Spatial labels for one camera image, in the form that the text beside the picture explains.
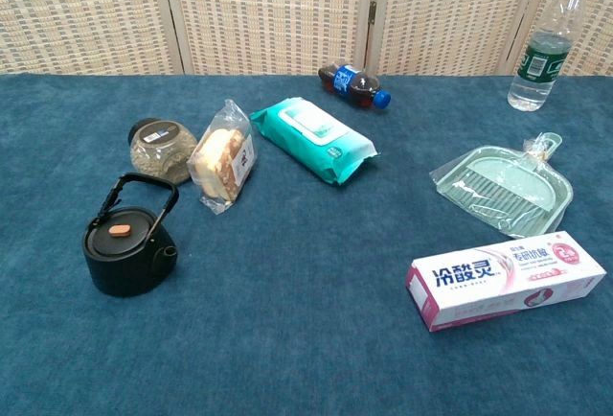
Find clear water bottle green label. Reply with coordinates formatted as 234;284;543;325
507;0;596;112

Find teal wet wipes pack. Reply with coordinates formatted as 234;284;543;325
249;96;379;188

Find packaged sliced bread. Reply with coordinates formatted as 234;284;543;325
186;98;259;216

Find black round container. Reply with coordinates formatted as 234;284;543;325
81;172;180;298

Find green dustpan set in plastic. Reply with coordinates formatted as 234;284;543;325
428;131;575;240

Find woven folding screen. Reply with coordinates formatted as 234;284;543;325
0;0;613;77

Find white pink toothpaste box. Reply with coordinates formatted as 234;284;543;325
404;230;608;333

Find glass jar with black lid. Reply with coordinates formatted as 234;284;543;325
127;118;198;184

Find blue felt table cover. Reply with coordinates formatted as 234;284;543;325
0;73;613;416

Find small cola bottle blue cap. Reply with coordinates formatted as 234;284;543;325
317;61;393;110

